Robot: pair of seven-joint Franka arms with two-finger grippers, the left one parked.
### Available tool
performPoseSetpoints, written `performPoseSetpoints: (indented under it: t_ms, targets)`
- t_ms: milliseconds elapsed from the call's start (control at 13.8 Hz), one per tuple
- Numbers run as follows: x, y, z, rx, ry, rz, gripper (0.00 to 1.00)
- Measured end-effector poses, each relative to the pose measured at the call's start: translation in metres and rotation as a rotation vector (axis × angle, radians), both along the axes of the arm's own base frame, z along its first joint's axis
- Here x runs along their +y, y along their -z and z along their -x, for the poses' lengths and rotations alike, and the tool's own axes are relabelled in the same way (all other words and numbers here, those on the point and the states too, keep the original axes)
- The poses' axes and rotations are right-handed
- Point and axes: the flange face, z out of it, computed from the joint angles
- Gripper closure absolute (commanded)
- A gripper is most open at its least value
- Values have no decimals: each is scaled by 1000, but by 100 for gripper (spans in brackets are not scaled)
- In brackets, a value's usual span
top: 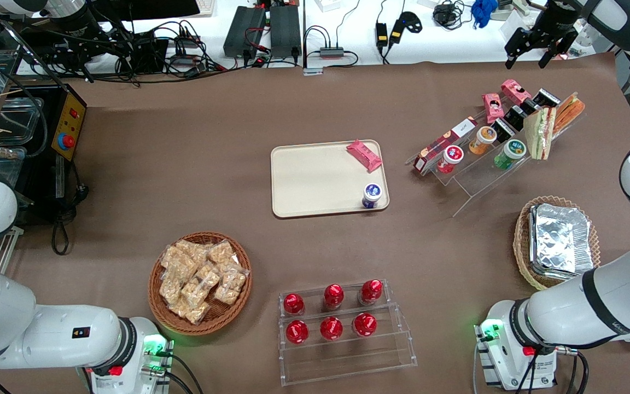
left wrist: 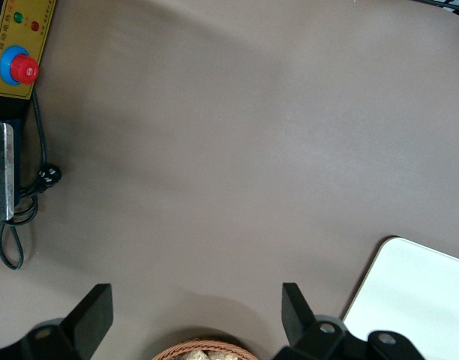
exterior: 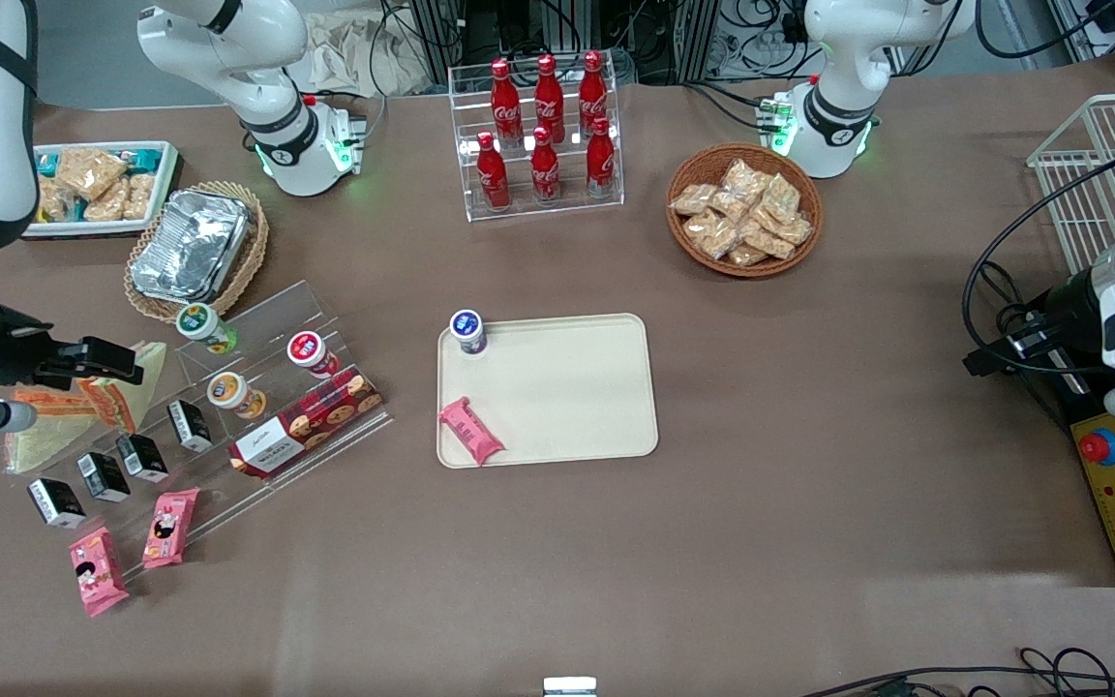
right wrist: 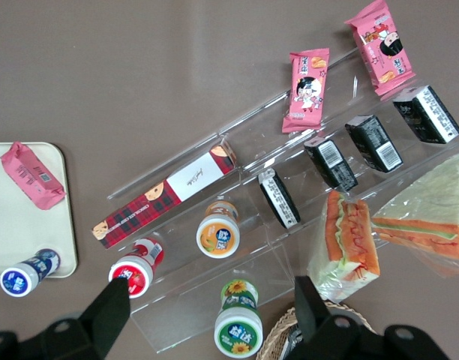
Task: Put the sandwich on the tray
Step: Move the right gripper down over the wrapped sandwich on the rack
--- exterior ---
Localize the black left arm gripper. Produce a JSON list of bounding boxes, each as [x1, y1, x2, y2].
[[962, 271, 1105, 379]]

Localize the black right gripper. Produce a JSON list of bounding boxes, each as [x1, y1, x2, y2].
[[0, 279, 144, 437]]

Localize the triangle sandwich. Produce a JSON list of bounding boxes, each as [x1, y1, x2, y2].
[[76, 341, 169, 435], [3, 385, 102, 475]]

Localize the white rectangular plastic tray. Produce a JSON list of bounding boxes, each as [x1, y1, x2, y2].
[[23, 140, 181, 240]]

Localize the beige plastic tray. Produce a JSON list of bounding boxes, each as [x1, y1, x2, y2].
[[436, 313, 660, 470]]

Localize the small black carton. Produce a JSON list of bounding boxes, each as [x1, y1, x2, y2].
[[166, 399, 214, 454], [76, 451, 131, 503], [116, 434, 169, 483], [27, 477, 87, 530]]

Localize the green lid yogurt cup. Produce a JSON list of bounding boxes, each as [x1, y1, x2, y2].
[[176, 302, 239, 355]]

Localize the pink cartoon snack pack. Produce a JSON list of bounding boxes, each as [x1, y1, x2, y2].
[[142, 488, 201, 569], [70, 527, 130, 618]]

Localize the orange lid cup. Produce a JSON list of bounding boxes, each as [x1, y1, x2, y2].
[[207, 372, 268, 420]]

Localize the aluminium foil container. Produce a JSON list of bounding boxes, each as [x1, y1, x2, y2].
[[130, 189, 254, 303]]

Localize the clear acrylic tiered stand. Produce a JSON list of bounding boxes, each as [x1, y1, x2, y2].
[[20, 281, 394, 582]]

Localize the oblong woven wicker basket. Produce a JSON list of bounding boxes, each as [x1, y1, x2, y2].
[[124, 181, 270, 323]]

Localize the red plaid cookie box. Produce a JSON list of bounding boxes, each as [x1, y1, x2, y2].
[[228, 366, 384, 480]]

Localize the red lid yogurt cup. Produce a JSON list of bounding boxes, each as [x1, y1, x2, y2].
[[286, 330, 341, 379]]

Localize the round brown wicker basket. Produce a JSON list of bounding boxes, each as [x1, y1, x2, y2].
[[666, 143, 824, 280]]

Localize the blue lid yogurt cup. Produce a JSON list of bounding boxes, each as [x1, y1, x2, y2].
[[449, 309, 489, 357]]

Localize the pink snack bar pack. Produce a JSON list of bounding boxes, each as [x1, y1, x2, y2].
[[437, 397, 506, 468]]

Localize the red cola bottle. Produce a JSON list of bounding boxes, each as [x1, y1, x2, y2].
[[579, 50, 609, 136], [586, 116, 617, 199], [476, 132, 510, 211], [530, 126, 561, 204], [490, 58, 523, 146], [533, 53, 566, 146]]

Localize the clear acrylic bottle rack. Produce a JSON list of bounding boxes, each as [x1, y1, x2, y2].
[[448, 60, 624, 224]]

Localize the beige crumpled cloth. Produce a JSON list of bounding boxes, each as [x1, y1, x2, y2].
[[304, 12, 435, 98]]

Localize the black looping arm cable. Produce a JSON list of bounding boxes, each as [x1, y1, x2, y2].
[[962, 155, 1115, 377]]

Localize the white wire basket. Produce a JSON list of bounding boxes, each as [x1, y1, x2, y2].
[[1027, 94, 1115, 277]]

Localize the black floor cable bundle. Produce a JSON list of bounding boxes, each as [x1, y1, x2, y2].
[[799, 647, 1115, 697]]

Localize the aluminium frame equipment rack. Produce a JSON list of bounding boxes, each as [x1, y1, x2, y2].
[[410, 0, 810, 86]]

